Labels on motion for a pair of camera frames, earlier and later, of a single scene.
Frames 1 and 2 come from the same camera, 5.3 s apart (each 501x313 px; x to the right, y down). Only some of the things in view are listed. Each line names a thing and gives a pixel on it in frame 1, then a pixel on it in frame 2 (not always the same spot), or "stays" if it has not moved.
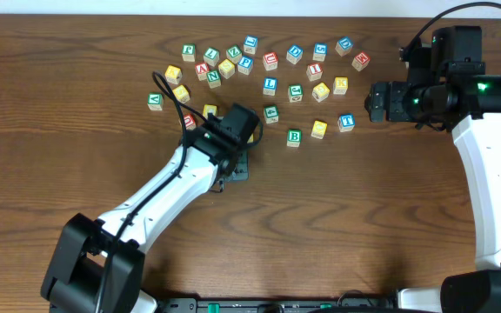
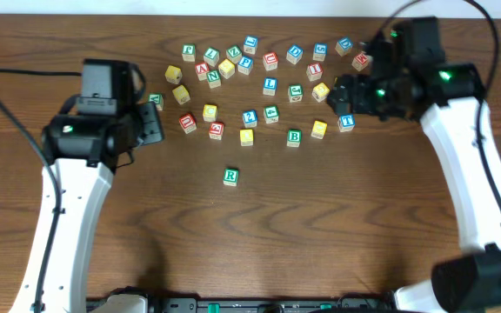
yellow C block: (208, 109) stays
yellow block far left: (173, 74) stays
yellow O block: (318, 129) stays
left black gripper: (239, 169) to (151, 123)
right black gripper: (400, 92) to (349, 85)
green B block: (294, 137) stays
